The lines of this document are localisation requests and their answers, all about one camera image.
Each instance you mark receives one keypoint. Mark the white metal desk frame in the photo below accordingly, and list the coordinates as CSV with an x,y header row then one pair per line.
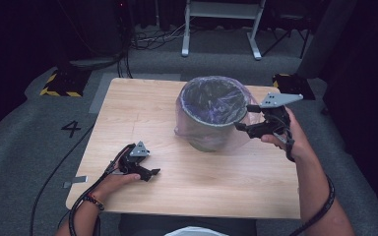
x,y
223,10

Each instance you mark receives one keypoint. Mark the person's left hand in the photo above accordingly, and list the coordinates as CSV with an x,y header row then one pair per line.
x,y
114,185

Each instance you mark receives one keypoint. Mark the black yellow striped base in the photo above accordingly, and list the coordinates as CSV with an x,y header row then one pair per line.
x,y
292,86
64,83

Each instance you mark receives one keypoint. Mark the green plastic trash bin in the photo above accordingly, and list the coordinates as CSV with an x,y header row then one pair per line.
x,y
210,131

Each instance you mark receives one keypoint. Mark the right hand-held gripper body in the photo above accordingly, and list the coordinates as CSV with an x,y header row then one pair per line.
x,y
275,113

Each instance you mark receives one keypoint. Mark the black tripod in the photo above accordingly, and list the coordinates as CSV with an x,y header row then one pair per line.
x,y
285,36

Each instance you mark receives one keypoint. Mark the person's right hand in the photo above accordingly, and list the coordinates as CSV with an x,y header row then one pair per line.
x,y
292,137

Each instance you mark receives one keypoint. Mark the grey tape strip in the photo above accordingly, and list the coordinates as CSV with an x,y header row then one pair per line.
x,y
75,181

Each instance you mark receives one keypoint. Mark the black equipment stand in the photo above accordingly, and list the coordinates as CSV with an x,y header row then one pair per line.
x,y
101,32

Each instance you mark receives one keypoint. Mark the grey pillar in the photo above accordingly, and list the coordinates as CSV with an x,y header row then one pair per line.
x,y
328,36

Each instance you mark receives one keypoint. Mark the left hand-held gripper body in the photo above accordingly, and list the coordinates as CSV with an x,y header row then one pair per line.
x,y
131,159

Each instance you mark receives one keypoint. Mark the person's dark clothing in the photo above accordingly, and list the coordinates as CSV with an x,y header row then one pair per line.
x,y
187,226

